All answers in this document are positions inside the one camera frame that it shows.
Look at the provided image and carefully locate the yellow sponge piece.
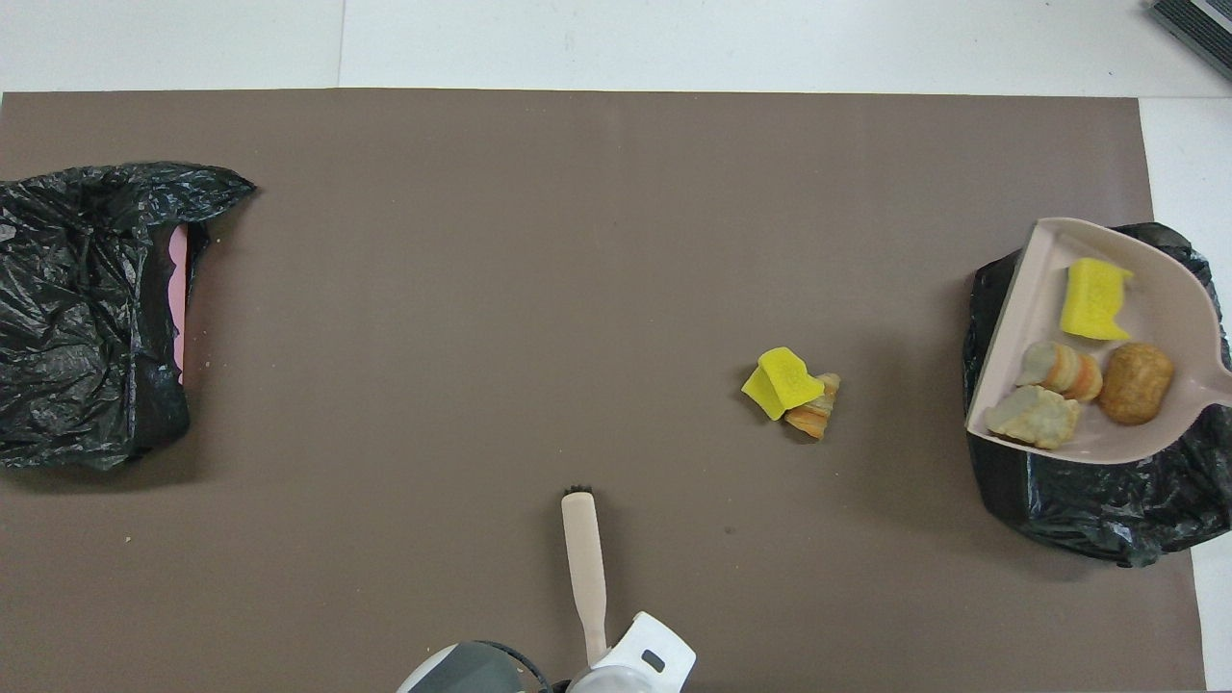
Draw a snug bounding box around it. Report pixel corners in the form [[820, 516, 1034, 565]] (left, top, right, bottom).
[[1061, 257, 1135, 342], [741, 346, 826, 422]]

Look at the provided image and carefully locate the striped orange croissant toy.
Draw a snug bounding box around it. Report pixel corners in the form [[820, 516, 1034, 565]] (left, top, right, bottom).
[[1015, 341, 1104, 403], [784, 373, 841, 441]]

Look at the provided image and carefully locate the beige hand brush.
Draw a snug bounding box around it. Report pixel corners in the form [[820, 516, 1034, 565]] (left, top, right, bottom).
[[561, 489, 610, 667]]

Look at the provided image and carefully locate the pale pastry toy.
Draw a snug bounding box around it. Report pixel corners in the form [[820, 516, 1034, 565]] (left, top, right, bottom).
[[983, 385, 1083, 451]]

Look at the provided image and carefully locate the brown bread roll toy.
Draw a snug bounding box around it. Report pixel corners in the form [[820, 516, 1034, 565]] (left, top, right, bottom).
[[1098, 343, 1176, 426]]

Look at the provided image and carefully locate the beige plastic dustpan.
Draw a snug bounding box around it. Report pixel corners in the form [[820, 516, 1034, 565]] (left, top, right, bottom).
[[965, 218, 1232, 466]]

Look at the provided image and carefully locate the pink plastic bin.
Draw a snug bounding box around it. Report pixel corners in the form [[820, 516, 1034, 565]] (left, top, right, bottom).
[[168, 223, 193, 386]]

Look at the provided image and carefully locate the left black-lined bin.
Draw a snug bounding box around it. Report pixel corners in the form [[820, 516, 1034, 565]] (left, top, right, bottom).
[[962, 222, 1232, 567]]

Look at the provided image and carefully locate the black-lined bin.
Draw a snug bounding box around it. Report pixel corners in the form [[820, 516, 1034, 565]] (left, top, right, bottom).
[[962, 222, 1232, 567], [0, 162, 257, 471]]

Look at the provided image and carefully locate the right black-lined bin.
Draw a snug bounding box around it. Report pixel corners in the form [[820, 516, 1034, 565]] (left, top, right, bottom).
[[0, 162, 257, 471]]

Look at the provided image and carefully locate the brown table mat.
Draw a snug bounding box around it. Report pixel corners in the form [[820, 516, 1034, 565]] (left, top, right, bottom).
[[0, 89, 1207, 693]]

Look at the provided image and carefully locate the dark ribbed grey device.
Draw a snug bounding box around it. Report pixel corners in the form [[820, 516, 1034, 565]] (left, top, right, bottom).
[[1147, 0, 1232, 83]]

